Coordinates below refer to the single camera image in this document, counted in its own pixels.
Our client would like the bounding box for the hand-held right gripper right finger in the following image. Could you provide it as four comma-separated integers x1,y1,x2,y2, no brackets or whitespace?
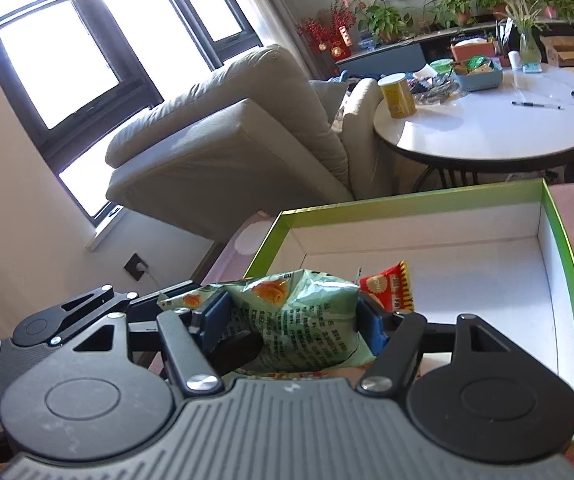
356,294,501,394

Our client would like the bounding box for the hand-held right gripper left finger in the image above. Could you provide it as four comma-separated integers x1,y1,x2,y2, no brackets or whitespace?
72,290,233,394

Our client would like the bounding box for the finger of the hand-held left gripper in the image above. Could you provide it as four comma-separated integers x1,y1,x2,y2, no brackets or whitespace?
59,281,203,333
212,330,263,376

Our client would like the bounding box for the green snack packet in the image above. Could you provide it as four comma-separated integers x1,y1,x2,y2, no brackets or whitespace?
157,269,375,376

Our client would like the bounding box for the green cardboard box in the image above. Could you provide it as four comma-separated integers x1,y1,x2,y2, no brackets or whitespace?
242,178,574,442

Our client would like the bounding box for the red cracker packet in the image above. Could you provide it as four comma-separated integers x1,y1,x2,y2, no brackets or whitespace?
358,260,418,313

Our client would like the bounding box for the beige sofa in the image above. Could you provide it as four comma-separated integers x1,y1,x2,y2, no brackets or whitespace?
104,44,393,243

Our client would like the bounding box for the yellow can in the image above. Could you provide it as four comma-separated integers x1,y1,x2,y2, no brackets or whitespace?
378,72,414,120

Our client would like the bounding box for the white round table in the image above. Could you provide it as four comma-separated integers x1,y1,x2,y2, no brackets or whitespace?
373,62,574,196

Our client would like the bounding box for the pile of dark wrappers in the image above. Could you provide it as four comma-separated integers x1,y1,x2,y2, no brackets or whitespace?
409,72,463,107

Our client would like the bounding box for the dark framed window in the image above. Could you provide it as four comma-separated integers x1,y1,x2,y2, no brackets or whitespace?
0,0,263,233

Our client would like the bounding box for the blue basket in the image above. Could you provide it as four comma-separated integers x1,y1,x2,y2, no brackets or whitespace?
452,57,504,93

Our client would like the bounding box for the green bowl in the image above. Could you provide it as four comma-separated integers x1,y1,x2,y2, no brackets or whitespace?
429,58,457,79

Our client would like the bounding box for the grey television cabinet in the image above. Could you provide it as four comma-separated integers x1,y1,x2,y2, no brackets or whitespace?
334,17,574,78

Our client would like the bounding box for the orange tissue box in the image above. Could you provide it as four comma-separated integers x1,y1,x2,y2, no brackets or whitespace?
450,40,498,61

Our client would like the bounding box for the red flower decoration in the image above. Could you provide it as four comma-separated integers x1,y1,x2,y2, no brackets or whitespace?
294,0,363,59

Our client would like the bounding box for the pale curtain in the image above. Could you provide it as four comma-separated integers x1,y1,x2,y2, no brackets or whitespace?
217,0,328,81

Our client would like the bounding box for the glass vase with grass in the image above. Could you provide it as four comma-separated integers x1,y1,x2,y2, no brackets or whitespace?
502,0,544,67

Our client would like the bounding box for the open cardboard box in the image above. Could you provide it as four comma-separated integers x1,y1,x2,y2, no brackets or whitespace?
540,35,574,68

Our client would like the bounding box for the black wall socket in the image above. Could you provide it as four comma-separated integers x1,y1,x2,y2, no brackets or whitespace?
124,253,150,281

